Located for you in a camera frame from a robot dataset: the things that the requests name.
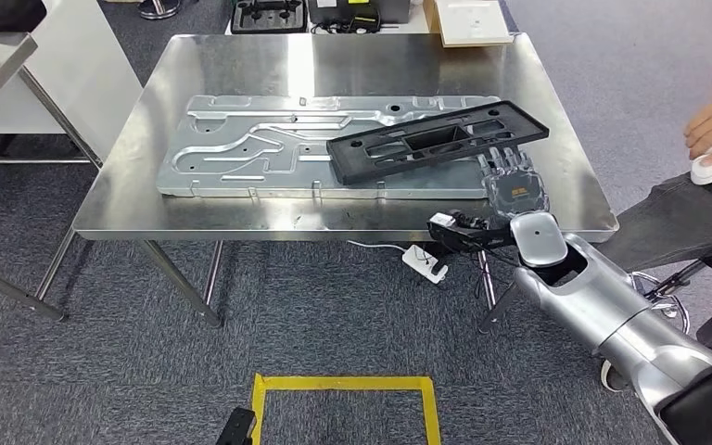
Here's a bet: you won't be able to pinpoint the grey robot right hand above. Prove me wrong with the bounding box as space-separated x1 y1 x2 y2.
477 146 551 221

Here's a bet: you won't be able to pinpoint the long black plastic part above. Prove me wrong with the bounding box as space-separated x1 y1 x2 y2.
326 99 551 186

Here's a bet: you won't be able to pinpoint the stainless steel workbench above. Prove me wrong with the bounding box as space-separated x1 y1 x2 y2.
33 32 620 336

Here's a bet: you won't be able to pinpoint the person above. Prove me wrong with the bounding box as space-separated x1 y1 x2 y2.
595 43 712 363

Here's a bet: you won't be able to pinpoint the white power strip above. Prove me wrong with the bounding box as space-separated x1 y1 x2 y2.
401 244 450 285

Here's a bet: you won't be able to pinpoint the white flat packet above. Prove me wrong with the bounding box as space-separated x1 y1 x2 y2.
436 0 512 45

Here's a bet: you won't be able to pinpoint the open cardboard box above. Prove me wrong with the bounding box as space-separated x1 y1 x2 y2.
422 0 515 48

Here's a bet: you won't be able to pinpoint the grey equipment case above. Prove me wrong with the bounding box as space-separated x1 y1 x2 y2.
306 0 412 26

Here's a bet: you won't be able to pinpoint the stamped grey metal panel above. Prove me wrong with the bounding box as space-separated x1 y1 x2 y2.
155 94 504 201

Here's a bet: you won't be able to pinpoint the black foam tray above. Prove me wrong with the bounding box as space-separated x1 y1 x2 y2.
230 0 310 35

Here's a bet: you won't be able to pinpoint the black flat object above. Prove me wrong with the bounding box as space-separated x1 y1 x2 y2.
0 0 48 33

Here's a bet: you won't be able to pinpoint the white floor cable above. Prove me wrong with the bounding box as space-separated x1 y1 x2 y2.
346 239 408 253

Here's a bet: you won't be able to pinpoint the black coiled cables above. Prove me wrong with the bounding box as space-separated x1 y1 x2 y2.
310 13 383 36

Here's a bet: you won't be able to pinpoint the black robot bracket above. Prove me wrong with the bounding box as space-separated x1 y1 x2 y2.
215 407 258 445

